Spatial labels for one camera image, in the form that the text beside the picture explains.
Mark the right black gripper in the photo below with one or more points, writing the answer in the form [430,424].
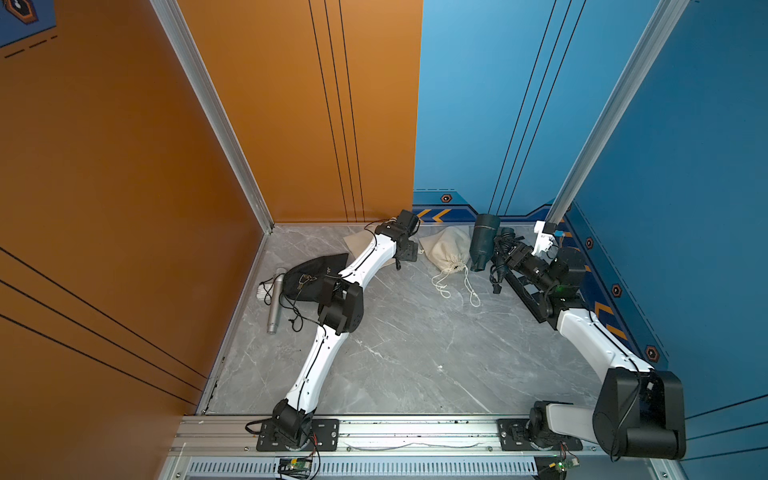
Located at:
[520,256]

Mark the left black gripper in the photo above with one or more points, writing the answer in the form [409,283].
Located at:
[412,250]

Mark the dark green hair dryer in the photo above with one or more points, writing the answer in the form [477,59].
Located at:
[491,243]

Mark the beige cloth bag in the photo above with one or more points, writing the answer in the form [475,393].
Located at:
[449,251]
[366,245]

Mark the black drawstring dryer bag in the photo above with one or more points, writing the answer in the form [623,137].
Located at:
[304,282]

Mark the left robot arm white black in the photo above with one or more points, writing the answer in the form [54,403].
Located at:
[340,312]

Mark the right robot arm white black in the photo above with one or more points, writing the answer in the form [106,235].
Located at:
[640,409]

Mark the silver grey hair tool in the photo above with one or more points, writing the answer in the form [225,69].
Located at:
[275,295]

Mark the black white checkerboard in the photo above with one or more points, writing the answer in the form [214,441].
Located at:
[536,301]

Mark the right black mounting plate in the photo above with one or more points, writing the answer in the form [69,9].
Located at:
[515,435]

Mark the black mounting plate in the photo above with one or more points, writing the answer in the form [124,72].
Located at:
[515,435]
[321,434]

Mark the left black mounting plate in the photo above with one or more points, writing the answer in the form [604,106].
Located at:
[321,434]

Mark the right green circuit board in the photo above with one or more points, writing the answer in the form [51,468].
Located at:
[551,468]

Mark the green circuit board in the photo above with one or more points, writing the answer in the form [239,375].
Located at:
[551,468]
[295,468]

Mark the left green circuit board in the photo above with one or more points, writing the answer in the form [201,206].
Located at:
[295,468]

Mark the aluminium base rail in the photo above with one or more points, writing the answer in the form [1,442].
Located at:
[388,447]

